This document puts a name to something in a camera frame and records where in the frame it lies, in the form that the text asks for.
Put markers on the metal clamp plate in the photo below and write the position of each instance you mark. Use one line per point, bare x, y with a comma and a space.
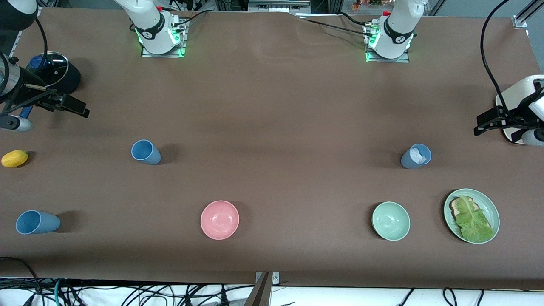
276, 278

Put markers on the pink bowl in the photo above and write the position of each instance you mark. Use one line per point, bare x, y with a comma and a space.
219, 219

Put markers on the green lettuce leaf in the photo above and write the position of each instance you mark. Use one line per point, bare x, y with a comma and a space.
474, 221

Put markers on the aluminium frame profile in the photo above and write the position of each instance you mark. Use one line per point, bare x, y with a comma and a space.
278, 6
527, 15

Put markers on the aluminium table edge rail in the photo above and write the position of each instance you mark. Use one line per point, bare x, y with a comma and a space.
17, 42

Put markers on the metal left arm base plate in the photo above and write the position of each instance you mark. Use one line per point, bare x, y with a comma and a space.
389, 60

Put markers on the yellow lemon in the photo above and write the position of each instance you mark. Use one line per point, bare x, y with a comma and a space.
15, 158

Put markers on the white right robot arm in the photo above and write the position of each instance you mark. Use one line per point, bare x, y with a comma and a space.
148, 21

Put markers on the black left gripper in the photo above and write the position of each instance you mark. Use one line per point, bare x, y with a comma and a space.
515, 115

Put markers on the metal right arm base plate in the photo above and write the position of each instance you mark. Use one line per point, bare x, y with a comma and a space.
183, 42

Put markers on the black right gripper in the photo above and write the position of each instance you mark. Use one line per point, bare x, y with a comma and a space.
24, 94

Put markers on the mint green plate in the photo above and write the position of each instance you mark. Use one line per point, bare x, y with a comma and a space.
488, 207

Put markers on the glass lid with blue knob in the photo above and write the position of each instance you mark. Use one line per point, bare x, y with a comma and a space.
50, 69

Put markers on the white paper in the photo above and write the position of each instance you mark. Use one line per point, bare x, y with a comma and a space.
418, 155

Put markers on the dark camera mount post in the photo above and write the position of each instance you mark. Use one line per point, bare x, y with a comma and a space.
260, 293

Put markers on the blue plastic cup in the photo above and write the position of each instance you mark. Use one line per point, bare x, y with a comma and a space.
37, 222
145, 152

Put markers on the toasted bread slice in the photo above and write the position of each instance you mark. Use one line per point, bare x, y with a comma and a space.
455, 207

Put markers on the blue cup holding paper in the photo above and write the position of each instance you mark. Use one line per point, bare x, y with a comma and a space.
408, 162

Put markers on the cream white toaster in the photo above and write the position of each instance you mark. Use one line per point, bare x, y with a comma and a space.
516, 91

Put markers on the mint green bowl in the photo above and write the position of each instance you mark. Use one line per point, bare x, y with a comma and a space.
391, 221

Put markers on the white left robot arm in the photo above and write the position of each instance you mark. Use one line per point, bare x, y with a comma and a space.
397, 25

